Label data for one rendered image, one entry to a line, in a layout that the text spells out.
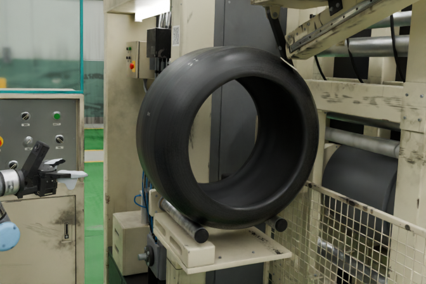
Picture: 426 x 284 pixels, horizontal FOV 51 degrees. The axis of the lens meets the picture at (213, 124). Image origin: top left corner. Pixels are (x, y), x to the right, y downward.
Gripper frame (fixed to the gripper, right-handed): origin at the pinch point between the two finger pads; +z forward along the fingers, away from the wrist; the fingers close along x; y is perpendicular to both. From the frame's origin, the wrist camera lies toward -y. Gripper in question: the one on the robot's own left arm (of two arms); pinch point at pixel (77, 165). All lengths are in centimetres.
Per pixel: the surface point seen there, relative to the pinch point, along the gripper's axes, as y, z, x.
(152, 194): 11.5, 25.4, 9.6
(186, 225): 10.7, 18.5, 35.7
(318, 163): 0, 90, 37
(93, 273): 122, 78, -104
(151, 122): -21.6, 6.4, 28.4
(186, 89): -32.7, 11.6, 35.7
